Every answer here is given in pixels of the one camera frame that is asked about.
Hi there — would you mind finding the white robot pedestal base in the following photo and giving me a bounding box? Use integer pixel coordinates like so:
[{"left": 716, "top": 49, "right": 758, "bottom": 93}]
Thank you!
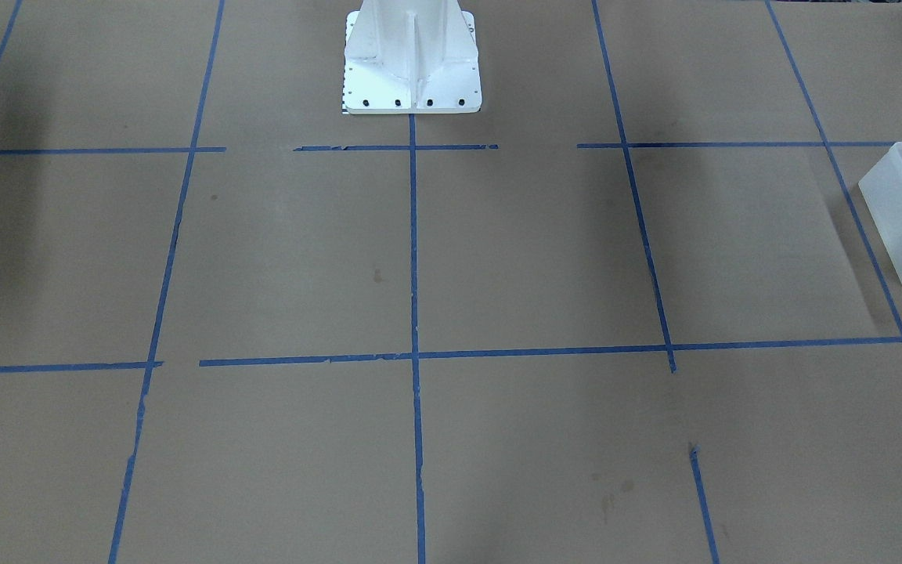
[{"left": 341, "top": 1, "right": 483, "bottom": 115}]

